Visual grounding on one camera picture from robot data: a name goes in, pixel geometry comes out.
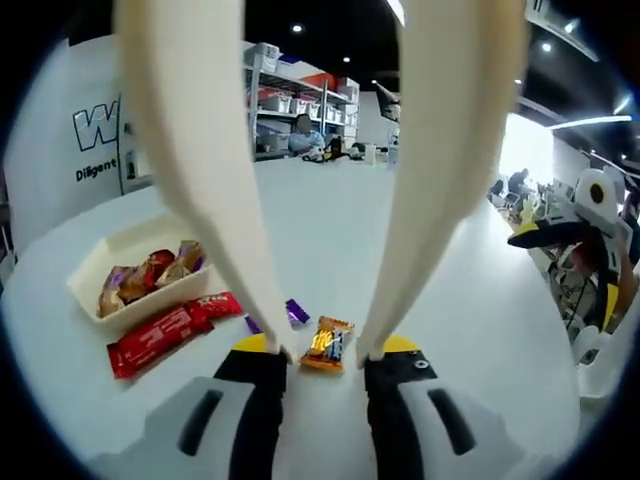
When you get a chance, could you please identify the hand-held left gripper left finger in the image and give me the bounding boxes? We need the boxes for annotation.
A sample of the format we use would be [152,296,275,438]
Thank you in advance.
[94,333,291,480]

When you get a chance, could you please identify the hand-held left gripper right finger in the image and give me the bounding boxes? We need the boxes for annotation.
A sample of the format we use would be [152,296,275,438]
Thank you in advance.
[363,335,531,480]

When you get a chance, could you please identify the large red food packet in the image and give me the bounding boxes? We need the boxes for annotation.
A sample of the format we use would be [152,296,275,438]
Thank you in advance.
[106,304,216,380]

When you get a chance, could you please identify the small gold food packet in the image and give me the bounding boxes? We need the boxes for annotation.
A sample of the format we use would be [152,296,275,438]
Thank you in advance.
[298,314,356,372]

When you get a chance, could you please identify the shiny red food packet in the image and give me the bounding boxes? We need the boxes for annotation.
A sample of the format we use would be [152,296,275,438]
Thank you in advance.
[147,249,177,281]

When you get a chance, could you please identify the cream container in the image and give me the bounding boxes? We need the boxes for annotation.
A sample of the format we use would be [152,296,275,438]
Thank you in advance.
[66,213,214,335]

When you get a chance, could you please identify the white food tongs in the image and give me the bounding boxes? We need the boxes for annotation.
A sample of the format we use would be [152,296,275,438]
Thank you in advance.
[112,0,531,371]

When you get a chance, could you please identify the person's right hand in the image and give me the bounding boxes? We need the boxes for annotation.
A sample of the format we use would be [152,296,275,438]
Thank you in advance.
[572,239,606,279]

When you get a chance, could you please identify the white worn device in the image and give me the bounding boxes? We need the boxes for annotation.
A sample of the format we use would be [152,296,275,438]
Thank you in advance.
[569,324,634,401]

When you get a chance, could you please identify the bright light bar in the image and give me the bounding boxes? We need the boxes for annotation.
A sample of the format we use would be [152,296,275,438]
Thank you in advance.
[549,113,634,132]

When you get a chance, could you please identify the ceiling air conditioner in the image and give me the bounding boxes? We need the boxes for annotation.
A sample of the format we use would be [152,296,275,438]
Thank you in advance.
[524,0,601,61]

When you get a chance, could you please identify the black mounted monitor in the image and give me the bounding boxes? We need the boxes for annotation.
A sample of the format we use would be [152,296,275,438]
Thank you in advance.
[374,79,401,121]

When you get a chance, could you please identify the row of white storage boxes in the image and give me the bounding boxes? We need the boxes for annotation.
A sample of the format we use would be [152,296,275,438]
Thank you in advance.
[257,92,351,126]

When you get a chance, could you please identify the metal shelf rack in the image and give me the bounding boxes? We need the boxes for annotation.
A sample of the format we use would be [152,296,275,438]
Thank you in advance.
[242,39,361,161]

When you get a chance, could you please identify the white printed partition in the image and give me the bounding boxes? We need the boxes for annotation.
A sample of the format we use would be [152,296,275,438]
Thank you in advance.
[0,37,151,251]

